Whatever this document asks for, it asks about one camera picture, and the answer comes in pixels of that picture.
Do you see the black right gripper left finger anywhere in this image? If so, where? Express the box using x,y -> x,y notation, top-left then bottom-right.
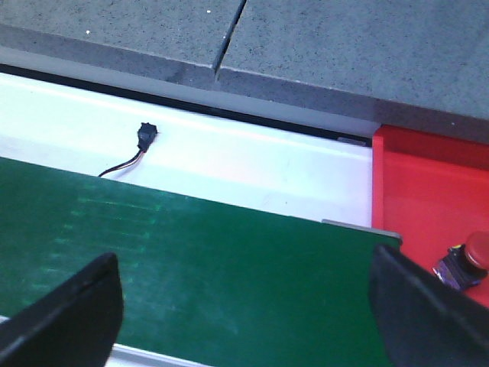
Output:
1,252 -> 124,366

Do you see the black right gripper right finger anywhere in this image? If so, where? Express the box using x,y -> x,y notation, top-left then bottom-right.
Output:
368,245 -> 488,366

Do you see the red mushroom push button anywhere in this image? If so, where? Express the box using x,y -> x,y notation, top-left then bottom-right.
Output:
433,231 -> 488,291

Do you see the red plastic tray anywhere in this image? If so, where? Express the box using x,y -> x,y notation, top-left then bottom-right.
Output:
371,124 -> 489,310

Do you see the green conveyor belt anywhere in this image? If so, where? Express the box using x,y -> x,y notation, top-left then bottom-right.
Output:
1,159 -> 400,366

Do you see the grey speckled right countertop slab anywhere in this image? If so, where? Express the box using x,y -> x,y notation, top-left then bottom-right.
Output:
217,1 -> 488,143

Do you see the grey speckled countertop slab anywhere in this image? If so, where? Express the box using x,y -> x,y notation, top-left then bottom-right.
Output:
1,1 -> 244,89
217,1 -> 488,143

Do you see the grey speckled left countertop slab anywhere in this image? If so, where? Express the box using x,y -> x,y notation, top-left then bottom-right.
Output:
1,1 -> 244,89

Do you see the aluminium conveyor frame rail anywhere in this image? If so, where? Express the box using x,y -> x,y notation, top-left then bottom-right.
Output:
1,216 -> 401,366

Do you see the black sensor with cable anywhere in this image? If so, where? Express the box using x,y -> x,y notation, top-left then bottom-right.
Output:
98,122 -> 158,177

